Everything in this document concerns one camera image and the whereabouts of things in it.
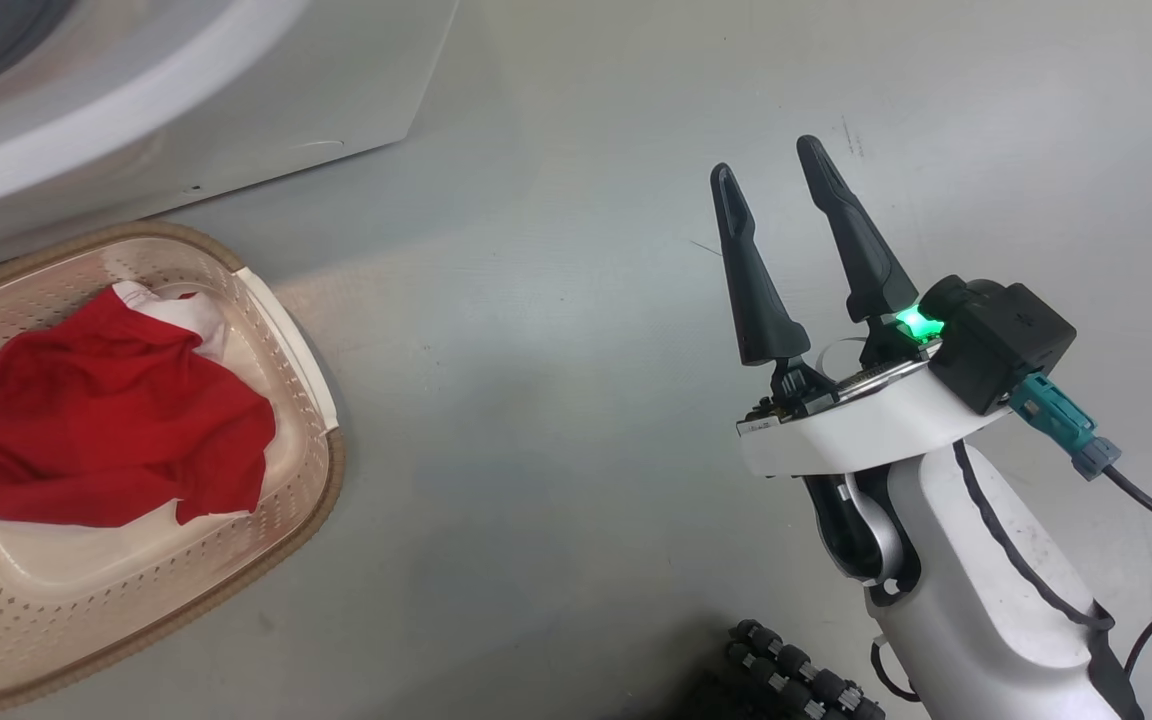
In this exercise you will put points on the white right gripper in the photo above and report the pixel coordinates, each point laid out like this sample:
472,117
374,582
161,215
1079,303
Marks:
866,430

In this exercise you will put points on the red and white garment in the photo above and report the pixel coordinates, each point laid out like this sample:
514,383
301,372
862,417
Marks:
86,420

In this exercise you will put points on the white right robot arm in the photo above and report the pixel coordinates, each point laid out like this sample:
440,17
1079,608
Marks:
976,620

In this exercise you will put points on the white washing machine body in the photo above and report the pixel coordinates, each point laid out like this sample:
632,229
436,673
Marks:
236,100

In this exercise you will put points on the cream perforated laundry basket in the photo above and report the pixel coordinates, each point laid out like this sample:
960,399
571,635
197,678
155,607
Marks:
86,600

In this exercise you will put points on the black roller base wheel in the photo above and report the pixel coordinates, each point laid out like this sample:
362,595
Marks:
786,665

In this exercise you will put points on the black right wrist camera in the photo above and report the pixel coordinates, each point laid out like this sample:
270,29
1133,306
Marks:
996,340

